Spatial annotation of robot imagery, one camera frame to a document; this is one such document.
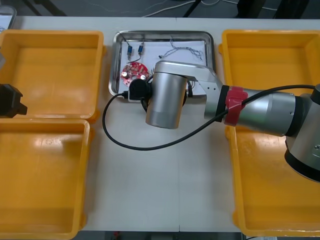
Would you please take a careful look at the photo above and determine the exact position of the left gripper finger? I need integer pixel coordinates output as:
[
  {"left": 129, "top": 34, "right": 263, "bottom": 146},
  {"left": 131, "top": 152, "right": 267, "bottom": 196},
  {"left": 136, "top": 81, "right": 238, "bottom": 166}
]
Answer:
[
  {"left": 0, "top": 103, "right": 28, "bottom": 119},
  {"left": 0, "top": 84, "right": 24, "bottom": 106}
]

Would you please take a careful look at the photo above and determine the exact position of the round red circuit board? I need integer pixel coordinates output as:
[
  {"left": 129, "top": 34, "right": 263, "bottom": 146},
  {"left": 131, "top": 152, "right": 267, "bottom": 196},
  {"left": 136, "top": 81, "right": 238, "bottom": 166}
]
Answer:
[{"left": 120, "top": 62, "right": 150, "bottom": 87}]

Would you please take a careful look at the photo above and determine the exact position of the blue-white twisted wire harness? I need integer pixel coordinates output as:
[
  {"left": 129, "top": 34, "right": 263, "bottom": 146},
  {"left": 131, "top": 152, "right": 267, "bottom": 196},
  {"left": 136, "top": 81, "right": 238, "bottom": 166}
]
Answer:
[{"left": 159, "top": 36, "right": 204, "bottom": 62}]

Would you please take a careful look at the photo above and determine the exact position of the yellow-orange plastic bin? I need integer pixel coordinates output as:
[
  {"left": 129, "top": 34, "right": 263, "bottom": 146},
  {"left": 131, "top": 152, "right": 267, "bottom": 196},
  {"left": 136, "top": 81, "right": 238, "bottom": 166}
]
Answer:
[
  {"left": 0, "top": 29, "right": 107, "bottom": 123},
  {"left": 0, "top": 118, "right": 96, "bottom": 235},
  {"left": 218, "top": 29, "right": 320, "bottom": 101},
  {"left": 224, "top": 124, "right": 320, "bottom": 239}
]

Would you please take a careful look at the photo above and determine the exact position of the steel tray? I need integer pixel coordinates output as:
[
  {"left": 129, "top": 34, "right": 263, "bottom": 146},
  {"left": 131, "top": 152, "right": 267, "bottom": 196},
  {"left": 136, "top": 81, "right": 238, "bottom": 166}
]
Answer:
[
  {"left": 107, "top": 30, "right": 218, "bottom": 97},
  {"left": 0, "top": 6, "right": 18, "bottom": 32}
]

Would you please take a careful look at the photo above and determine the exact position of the solenoid with blue label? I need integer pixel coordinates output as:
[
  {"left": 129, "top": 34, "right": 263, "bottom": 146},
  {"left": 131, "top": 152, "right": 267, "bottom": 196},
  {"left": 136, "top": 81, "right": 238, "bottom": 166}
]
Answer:
[
  {"left": 121, "top": 32, "right": 135, "bottom": 62},
  {"left": 128, "top": 34, "right": 146, "bottom": 64}
]

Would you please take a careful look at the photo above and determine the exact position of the white cable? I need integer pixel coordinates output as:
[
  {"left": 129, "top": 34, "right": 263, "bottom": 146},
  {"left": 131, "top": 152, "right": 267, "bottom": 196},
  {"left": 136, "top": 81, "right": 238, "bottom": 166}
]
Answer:
[{"left": 141, "top": 0, "right": 241, "bottom": 18}]

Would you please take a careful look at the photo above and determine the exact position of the black red wire harness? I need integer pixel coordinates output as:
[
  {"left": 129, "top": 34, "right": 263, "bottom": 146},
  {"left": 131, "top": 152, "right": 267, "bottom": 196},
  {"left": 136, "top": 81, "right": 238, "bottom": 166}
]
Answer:
[{"left": 185, "top": 80, "right": 195, "bottom": 98}]

